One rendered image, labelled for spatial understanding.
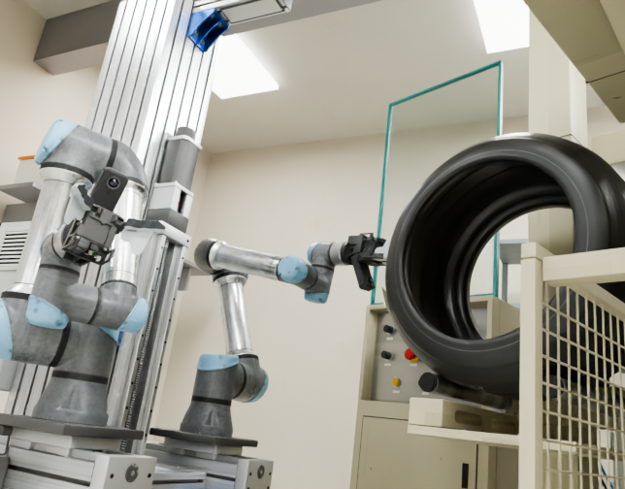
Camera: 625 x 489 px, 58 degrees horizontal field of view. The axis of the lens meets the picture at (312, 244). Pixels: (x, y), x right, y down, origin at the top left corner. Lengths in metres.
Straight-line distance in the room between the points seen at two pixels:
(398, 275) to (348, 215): 4.11
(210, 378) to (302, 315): 3.73
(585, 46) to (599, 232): 0.45
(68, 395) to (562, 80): 1.57
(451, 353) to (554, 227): 0.59
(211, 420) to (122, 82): 1.04
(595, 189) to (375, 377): 1.30
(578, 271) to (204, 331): 5.38
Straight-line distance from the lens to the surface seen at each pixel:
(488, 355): 1.22
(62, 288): 1.16
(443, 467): 2.01
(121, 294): 1.20
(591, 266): 0.68
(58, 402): 1.29
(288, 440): 5.25
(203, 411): 1.67
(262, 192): 6.07
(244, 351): 1.82
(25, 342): 1.27
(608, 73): 1.54
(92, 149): 1.38
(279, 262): 1.63
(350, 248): 1.69
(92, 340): 1.30
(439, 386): 1.34
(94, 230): 1.01
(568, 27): 1.39
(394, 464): 2.12
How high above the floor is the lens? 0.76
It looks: 18 degrees up
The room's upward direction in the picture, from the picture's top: 8 degrees clockwise
